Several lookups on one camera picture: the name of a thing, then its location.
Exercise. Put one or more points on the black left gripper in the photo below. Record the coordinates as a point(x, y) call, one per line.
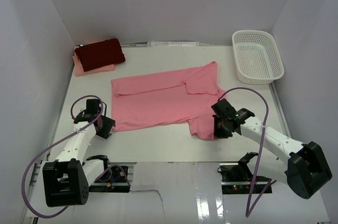
point(109, 122)

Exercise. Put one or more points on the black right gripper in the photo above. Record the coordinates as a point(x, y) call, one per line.
point(218, 134)

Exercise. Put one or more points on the pink t-shirt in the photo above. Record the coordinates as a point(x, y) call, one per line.
point(158, 99)

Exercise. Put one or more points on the white perforated plastic basket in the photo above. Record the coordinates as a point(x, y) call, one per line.
point(256, 57)

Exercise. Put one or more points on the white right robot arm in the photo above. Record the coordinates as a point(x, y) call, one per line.
point(303, 167)

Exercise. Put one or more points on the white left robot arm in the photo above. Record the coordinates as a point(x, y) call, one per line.
point(67, 179)

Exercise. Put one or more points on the dark red folded t-shirt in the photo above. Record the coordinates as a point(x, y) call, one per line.
point(100, 54)

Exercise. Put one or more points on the white front cover board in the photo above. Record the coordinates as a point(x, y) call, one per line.
point(182, 193)

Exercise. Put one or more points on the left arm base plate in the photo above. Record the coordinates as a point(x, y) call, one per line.
point(114, 181)

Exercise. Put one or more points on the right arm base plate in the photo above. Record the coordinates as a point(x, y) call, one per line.
point(236, 181)

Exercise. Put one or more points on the white paper sheet at wall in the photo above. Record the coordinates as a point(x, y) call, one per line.
point(172, 43)

